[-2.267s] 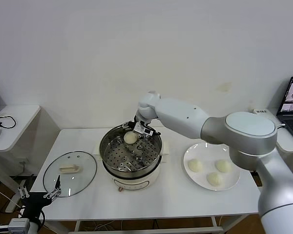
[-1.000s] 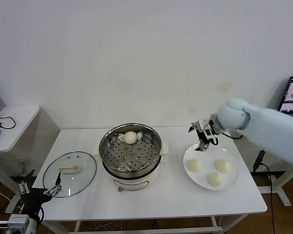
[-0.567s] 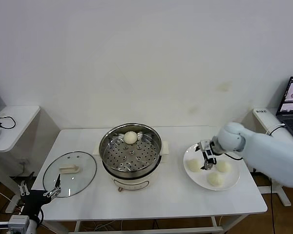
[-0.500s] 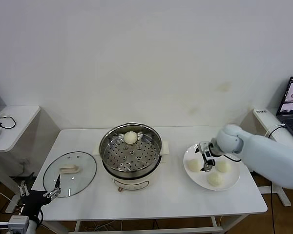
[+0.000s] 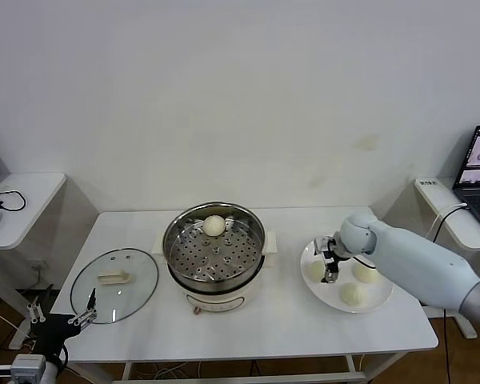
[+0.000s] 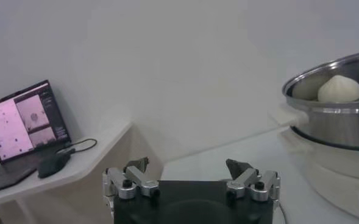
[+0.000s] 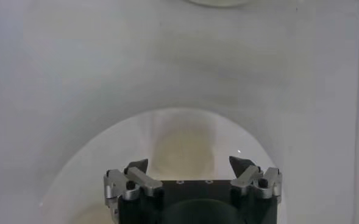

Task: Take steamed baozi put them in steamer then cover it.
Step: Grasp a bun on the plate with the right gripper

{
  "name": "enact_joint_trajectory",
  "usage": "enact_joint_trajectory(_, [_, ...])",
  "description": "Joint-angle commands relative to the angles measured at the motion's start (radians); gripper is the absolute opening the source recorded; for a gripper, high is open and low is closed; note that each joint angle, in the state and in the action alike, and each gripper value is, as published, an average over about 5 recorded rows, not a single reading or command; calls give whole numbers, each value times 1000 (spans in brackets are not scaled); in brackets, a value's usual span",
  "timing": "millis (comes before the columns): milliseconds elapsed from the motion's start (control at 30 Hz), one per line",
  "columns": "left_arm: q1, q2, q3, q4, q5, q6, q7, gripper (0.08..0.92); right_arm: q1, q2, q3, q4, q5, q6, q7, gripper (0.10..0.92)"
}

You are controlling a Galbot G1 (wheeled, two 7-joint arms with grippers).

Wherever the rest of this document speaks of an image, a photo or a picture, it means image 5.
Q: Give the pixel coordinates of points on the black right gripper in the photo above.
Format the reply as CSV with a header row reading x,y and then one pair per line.
x,y
336,252

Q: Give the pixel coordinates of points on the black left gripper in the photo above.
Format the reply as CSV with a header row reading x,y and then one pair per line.
x,y
52,330

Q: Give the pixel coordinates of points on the white steamed baozi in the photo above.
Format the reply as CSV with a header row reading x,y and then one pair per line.
x,y
213,225
366,276
315,270
353,294

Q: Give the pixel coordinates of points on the round glass pot lid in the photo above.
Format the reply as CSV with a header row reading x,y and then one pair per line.
x,y
136,288

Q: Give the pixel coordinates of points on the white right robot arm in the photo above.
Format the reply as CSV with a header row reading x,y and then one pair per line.
x,y
416,260

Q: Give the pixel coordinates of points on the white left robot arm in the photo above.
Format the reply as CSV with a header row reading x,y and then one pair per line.
x,y
28,368

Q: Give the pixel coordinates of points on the stainless steel steamer basket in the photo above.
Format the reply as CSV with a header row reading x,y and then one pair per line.
x,y
208,260

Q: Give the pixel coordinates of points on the round white plate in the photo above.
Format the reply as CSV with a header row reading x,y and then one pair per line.
x,y
324,298

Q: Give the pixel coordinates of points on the white side desk with mouse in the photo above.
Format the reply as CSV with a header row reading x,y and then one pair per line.
x,y
32,200

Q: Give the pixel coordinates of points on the white side desk with laptop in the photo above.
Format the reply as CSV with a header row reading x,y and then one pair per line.
x,y
428,196

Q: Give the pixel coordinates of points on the small white label sticker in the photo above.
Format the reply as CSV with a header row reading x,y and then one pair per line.
x,y
429,184

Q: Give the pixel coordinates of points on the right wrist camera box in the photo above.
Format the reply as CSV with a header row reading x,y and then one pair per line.
x,y
323,243

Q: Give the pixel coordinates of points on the white wall socket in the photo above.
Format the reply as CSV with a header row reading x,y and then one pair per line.
x,y
41,265

